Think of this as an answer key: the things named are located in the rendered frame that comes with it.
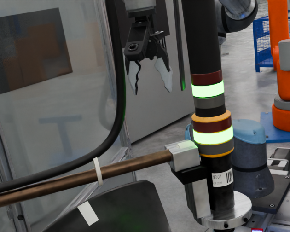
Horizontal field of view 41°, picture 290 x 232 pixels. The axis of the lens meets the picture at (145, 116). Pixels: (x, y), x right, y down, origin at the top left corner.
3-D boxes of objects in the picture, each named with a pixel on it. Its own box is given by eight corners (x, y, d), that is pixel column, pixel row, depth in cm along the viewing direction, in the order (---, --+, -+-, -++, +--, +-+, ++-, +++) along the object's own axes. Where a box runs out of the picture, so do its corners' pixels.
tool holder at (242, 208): (191, 242, 43) (179, 160, 40) (170, 211, 49) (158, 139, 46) (264, 218, 45) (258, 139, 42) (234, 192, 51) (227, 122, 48)
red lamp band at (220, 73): (199, 87, 40) (197, 75, 40) (186, 82, 43) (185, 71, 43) (228, 80, 41) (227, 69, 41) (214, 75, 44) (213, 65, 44)
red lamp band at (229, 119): (202, 136, 41) (200, 125, 41) (187, 125, 45) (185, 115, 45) (239, 126, 42) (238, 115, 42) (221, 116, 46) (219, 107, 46)
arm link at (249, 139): (262, 170, 122) (259, 130, 118) (221, 166, 129) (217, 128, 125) (271, 154, 132) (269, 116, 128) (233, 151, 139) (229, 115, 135)
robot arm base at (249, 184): (237, 174, 143) (234, 149, 140) (279, 179, 135) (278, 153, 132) (222, 194, 131) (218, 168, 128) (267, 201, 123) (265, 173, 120)
